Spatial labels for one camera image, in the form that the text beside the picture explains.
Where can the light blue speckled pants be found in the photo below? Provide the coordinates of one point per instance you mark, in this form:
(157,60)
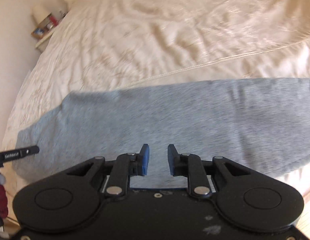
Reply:
(170,110)

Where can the wooden photo frame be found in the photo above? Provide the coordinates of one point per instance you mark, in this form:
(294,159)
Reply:
(39,33)

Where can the small red box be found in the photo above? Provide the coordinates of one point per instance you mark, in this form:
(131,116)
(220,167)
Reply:
(52,22)

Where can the white table lamp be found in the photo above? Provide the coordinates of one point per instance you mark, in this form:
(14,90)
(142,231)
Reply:
(40,13)

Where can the cream embroidered bedspread bed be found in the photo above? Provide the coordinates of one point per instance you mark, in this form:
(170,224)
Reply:
(170,30)

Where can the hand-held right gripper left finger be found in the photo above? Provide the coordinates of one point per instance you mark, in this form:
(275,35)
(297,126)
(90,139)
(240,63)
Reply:
(145,160)

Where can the dark red cloth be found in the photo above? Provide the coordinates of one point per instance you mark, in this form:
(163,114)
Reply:
(1,200)

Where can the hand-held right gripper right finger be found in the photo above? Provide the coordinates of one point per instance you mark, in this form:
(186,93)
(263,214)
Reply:
(171,160)

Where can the cream nightstand with lamp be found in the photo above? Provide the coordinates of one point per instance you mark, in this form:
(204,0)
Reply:
(46,40)

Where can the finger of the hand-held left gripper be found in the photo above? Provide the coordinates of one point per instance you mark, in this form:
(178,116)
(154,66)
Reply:
(17,153)

